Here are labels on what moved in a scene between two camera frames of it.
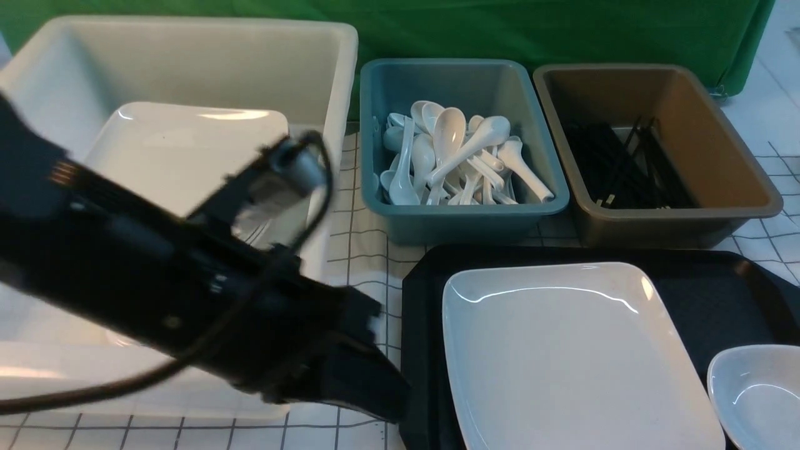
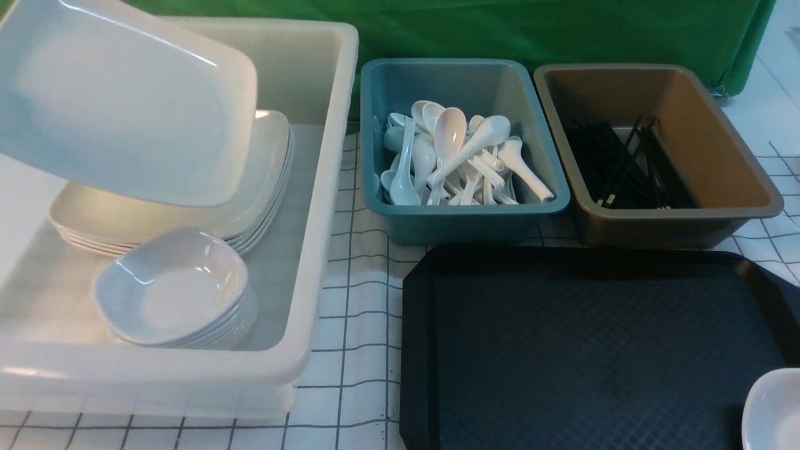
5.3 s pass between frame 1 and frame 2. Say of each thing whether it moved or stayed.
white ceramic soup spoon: stayed
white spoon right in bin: stayed
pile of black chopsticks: stayed
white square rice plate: moved
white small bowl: moved
